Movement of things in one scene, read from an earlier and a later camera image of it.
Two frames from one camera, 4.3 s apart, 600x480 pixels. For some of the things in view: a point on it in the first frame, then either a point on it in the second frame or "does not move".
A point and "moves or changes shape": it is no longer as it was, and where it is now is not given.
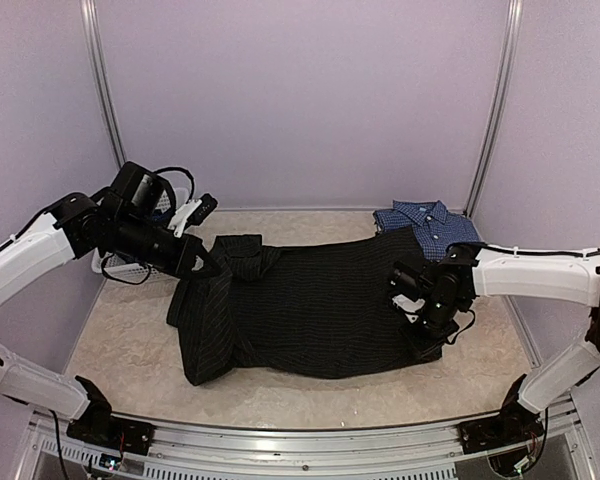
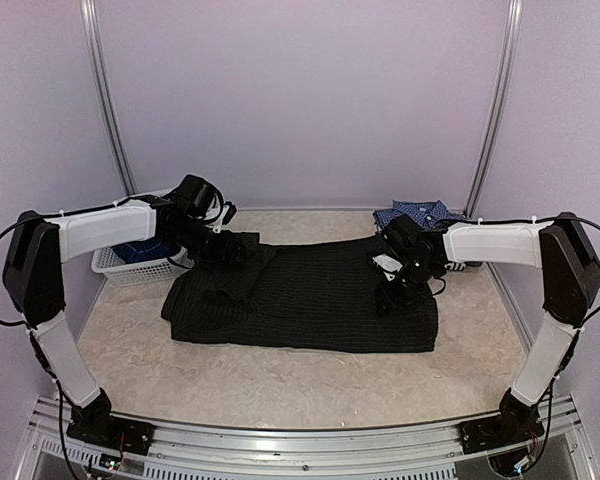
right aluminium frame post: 513,34 does not move
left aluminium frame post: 96,56 does not move
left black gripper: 183,260 -> 226,252
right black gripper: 422,346 -> 391,300
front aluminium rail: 204,451 does not move
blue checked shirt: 434,228 does not move
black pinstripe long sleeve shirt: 315,311 moves or changes shape
